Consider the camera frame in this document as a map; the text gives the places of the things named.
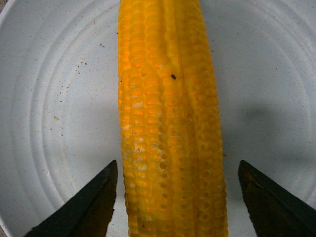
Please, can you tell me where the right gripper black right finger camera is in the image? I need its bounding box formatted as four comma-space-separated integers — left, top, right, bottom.
238, 160, 316, 237

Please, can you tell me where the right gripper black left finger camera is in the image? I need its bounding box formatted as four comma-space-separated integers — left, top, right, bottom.
25, 160, 118, 237

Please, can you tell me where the yellow corn cob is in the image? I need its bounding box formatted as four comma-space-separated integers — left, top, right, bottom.
118, 0, 228, 237

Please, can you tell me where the light blue plate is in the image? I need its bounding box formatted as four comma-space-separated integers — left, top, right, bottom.
0, 0, 316, 237

